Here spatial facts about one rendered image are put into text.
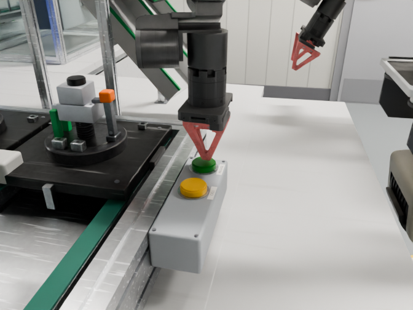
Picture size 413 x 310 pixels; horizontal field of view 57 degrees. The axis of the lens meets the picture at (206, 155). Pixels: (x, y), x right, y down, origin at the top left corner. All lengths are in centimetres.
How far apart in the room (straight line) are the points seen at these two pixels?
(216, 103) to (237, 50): 320
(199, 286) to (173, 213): 11
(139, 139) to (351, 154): 50
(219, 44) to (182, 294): 34
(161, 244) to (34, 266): 17
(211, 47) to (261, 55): 321
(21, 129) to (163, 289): 44
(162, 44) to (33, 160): 30
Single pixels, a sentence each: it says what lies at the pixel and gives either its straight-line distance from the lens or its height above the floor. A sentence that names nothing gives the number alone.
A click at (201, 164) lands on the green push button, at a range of 61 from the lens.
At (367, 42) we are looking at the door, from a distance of 374.
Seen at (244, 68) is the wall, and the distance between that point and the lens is 377.
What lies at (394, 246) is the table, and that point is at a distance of 69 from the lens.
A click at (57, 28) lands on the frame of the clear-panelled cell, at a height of 101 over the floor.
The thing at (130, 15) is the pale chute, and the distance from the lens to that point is 97.
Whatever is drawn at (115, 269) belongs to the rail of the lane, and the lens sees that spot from 45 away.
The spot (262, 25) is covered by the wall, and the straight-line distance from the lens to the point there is 368.
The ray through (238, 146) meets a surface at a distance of 92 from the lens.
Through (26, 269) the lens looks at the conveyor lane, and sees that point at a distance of 56.
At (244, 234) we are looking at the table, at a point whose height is 86.
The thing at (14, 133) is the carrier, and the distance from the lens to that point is 81.
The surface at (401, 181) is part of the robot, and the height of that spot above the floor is 77.
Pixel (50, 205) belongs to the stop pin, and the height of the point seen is 93.
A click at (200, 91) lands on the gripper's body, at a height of 110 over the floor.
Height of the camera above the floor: 127
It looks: 28 degrees down
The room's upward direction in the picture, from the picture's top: straight up
